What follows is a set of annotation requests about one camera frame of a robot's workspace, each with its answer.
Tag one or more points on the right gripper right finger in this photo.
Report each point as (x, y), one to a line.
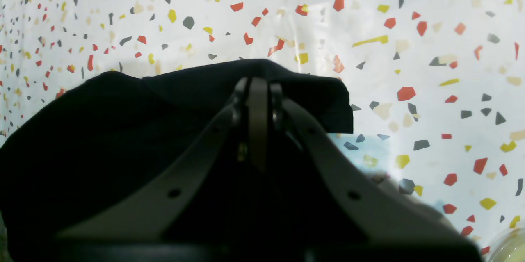
(394, 228)

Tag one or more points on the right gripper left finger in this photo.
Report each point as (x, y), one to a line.
(132, 230)

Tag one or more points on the black t-shirt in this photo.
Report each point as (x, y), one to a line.
(101, 141)

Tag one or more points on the clear glass bottle red cap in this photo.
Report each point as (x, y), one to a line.
(509, 246)

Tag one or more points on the terrazzo pattern tablecloth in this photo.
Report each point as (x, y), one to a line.
(436, 86)

